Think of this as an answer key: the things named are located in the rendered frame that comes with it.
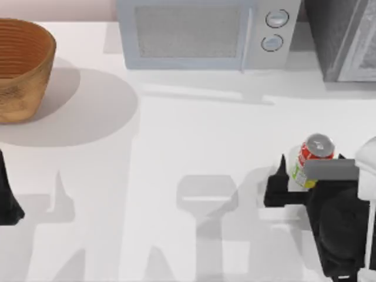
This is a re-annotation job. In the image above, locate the red and white can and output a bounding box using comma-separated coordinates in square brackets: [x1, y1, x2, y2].
[288, 133, 336, 189]

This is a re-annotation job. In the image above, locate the grey cabinet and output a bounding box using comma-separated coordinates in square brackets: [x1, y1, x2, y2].
[303, 0, 376, 83]

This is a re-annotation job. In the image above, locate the pale microwave oven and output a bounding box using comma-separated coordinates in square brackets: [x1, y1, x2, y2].
[115, 0, 302, 74]

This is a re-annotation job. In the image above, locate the grey microwave knob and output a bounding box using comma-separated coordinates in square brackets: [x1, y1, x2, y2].
[265, 8, 290, 29]
[260, 33, 284, 53]

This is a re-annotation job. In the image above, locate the microwave door with window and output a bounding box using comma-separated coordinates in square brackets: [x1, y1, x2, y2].
[116, 0, 254, 71]

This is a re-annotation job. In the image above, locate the brown wooden basket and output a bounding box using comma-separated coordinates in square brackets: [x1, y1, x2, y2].
[0, 18, 57, 125]

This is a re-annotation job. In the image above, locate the pale microwave door handle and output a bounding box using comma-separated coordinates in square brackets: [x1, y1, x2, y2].
[240, 6, 254, 74]

